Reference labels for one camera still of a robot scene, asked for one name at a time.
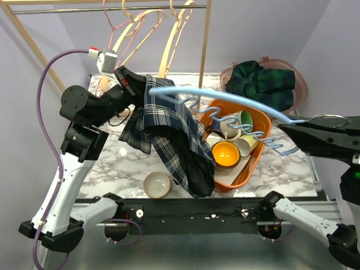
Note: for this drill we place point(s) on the pink wire hanger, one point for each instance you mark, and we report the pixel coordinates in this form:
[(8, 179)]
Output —
[(103, 83)]

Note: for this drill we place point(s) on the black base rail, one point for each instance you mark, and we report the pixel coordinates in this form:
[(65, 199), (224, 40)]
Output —
[(197, 216)]

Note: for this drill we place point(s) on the white plate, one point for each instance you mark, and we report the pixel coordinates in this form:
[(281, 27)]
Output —
[(226, 176)]

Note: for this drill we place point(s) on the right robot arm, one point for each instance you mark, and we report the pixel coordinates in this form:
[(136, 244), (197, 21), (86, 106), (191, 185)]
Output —
[(323, 221)]

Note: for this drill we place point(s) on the white bowl on table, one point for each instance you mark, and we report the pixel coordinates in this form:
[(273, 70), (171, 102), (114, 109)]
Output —
[(156, 185)]

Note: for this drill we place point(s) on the wooden hanger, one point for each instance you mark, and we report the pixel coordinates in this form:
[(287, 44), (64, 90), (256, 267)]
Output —
[(160, 14), (174, 42)]

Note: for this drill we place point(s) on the dark blue mug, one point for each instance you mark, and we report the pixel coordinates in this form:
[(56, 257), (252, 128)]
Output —
[(214, 127)]

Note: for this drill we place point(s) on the floral green-inside mug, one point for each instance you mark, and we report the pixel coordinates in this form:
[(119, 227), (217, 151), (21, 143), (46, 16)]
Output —
[(232, 126)]

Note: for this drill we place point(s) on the green plaid skirt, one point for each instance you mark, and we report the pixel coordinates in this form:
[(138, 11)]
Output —
[(272, 87)]

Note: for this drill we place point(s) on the yellow bowl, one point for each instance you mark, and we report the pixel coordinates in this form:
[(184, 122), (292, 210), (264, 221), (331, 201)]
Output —
[(226, 154)]

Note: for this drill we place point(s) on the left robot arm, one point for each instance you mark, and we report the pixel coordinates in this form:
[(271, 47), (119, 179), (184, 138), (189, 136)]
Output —
[(57, 227)]

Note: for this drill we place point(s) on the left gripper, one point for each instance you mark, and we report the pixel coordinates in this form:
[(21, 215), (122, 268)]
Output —
[(134, 83)]

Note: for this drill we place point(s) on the wooden clothes rack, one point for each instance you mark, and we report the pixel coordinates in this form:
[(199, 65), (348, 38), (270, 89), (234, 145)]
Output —
[(133, 13)]

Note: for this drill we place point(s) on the pale yellow cup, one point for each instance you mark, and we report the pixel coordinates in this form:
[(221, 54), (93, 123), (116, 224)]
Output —
[(246, 144)]

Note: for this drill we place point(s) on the navy beige plaid skirt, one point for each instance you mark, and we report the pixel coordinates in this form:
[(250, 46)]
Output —
[(170, 129)]

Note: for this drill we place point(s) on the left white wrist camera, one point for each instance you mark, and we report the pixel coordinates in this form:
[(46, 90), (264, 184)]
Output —
[(106, 61)]

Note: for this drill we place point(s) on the orange plastic bin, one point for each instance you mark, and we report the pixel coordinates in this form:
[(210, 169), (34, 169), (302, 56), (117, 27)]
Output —
[(261, 123)]

